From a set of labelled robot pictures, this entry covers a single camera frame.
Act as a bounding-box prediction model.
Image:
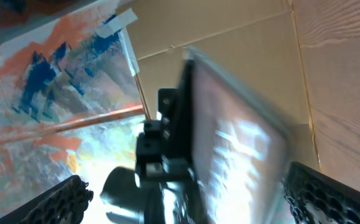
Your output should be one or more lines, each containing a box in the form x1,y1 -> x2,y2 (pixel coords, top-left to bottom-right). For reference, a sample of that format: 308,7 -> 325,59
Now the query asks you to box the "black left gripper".
100,88 -> 208,224

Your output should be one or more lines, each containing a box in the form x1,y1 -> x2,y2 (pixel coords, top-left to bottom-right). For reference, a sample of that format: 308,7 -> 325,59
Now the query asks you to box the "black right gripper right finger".
284,162 -> 360,224

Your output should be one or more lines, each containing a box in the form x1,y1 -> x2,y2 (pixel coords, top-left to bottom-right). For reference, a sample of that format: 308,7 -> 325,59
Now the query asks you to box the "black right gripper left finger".
0,175 -> 93,224

